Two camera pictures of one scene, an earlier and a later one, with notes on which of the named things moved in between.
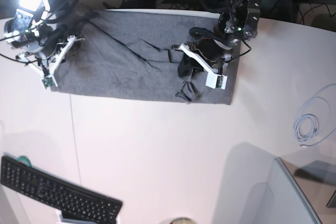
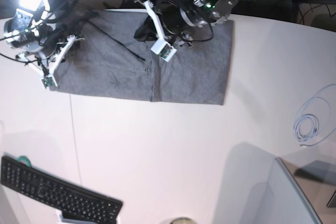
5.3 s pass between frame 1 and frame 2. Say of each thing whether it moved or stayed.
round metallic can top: stayed
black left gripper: stayed
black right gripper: moved
